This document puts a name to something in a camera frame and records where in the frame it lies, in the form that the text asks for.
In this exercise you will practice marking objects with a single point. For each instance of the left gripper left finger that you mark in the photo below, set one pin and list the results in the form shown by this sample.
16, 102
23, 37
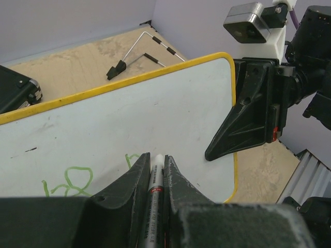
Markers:
110, 218

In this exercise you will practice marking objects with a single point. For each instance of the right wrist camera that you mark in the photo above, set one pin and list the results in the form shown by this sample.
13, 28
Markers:
260, 30

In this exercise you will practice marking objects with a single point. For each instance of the orange framed whiteboard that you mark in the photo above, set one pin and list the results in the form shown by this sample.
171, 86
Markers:
79, 144

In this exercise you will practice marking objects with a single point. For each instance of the aluminium table frame rail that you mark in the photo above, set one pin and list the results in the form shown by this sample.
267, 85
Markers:
310, 178

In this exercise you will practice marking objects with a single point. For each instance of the white marker pen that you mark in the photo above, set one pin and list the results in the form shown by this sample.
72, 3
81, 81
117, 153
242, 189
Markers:
152, 233

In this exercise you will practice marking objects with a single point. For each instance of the black whiteboard foot clip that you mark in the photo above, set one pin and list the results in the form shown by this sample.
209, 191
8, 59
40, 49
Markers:
115, 71

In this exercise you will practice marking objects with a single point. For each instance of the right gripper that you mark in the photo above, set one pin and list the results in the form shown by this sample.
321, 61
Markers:
260, 111

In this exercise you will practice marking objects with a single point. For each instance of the black hard case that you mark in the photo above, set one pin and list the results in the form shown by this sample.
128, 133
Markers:
18, 91

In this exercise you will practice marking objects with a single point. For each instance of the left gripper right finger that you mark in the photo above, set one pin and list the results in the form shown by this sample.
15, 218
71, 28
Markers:
196, 221

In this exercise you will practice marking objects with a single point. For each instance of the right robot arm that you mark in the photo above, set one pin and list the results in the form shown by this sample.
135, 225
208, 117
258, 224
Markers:
309, 53

